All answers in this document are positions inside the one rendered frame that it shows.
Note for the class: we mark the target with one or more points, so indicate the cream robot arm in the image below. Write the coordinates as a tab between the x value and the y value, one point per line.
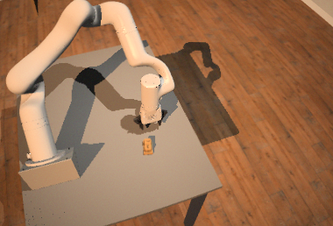
26	76

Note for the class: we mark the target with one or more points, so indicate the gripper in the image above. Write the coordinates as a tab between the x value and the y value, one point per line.
146	116

